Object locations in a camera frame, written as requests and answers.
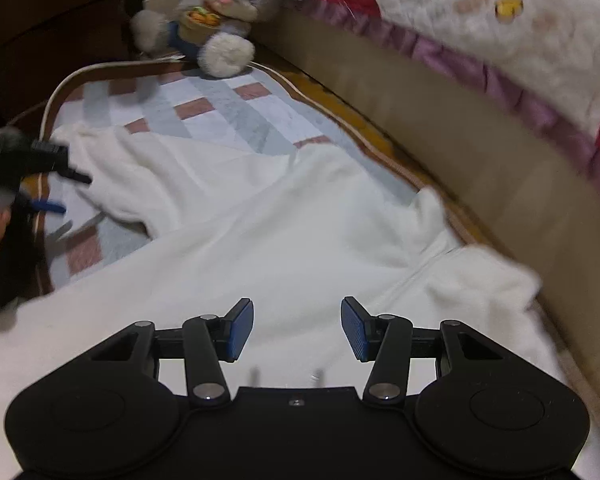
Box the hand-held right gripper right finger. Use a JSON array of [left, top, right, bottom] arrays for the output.
[[340, 296, 512, 407]]

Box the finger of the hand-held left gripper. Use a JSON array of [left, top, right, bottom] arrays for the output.
[[27, 197, 67, 215], [54, 157, 94, 186]]

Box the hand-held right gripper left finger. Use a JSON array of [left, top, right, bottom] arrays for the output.
[[90, 297, 255, 407]]

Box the white fleece zip jacket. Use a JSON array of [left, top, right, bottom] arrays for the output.
[[0, 122, 581, 480]]

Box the dark wooden wardrobe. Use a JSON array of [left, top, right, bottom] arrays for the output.
[[0, 0, 147, 127]]

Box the checkered floor mat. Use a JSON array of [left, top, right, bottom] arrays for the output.
[[10, 62, 600, 480]]

